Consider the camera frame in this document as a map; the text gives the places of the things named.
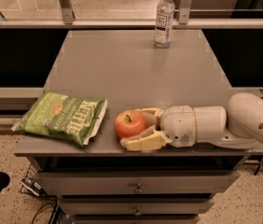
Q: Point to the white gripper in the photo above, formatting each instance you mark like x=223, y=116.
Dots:
x=177, y=125

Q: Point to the red apple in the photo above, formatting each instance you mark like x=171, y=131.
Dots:
x=129, y=123

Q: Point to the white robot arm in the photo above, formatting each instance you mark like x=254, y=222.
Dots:
x=239, y=125

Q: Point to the green jalapeno chip bag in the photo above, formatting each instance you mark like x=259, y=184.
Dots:
x=63, y=117

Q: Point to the grey middle drawer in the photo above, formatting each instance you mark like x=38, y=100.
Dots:
x=135, y=206

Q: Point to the grey drawer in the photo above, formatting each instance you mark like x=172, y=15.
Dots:
x=130, y=183
x=135, y=206
x=136, y=220

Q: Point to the grey top drawer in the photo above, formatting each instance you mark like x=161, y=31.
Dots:
x=130, y=183

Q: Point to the grey bottom drawer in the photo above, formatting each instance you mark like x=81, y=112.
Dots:
x=136, y=220

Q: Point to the clear plastic water bottle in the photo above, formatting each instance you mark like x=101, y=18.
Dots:
x=164, y=23

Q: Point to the black power strip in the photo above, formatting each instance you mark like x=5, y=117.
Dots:
x=32, y=186

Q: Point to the metal glass railing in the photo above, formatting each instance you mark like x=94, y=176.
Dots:
x=87, y=14

